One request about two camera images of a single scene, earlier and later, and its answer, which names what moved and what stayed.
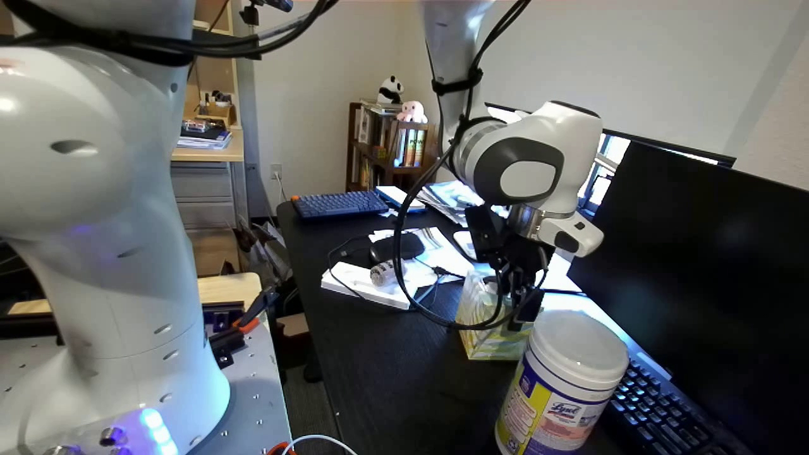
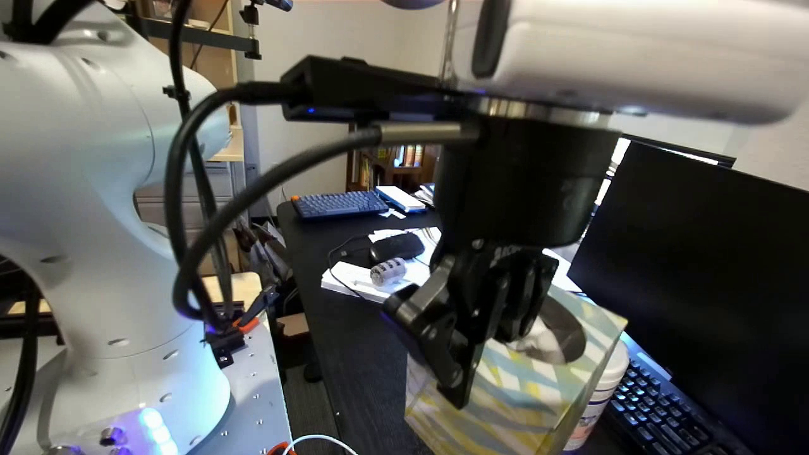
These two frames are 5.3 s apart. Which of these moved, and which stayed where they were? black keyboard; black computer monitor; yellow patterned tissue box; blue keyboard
Moved: yellow patterned tissue box
Stayed: black computer monitor; blue keyboard; black keyboard
